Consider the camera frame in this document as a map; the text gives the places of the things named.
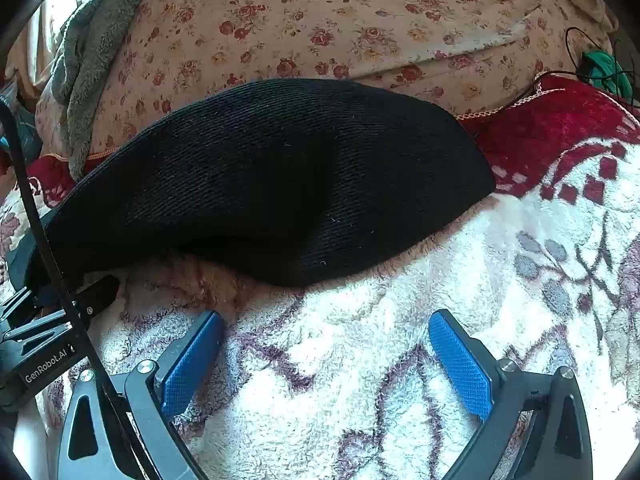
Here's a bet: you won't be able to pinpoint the beige floral pillow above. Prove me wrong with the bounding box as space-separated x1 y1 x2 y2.
5 0 618 161

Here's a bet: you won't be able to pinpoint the grey fleece blanket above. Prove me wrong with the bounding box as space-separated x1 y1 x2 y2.
42 0 166 181

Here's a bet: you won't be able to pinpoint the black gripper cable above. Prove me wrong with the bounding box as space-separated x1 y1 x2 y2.
0 102 151 480

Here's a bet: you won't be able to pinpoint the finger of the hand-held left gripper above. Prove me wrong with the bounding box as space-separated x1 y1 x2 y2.
0 310 81 356
10 275 121 321

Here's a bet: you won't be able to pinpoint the thin black cable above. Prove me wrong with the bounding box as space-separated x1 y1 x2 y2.
500 27 640 111

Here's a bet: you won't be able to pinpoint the black pants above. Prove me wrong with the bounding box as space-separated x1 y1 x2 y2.
25 78 497 306

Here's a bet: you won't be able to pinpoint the green object with cable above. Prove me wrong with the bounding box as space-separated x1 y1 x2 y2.
580 50 633 98

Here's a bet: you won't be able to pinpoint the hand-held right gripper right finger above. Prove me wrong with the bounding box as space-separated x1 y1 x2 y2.
428 309 596 480

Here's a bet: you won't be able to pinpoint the red and white plush blanket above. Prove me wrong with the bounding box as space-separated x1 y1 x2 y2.
0 75 640 480

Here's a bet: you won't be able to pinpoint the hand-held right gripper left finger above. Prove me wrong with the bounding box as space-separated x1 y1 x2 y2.
57 310 224 480

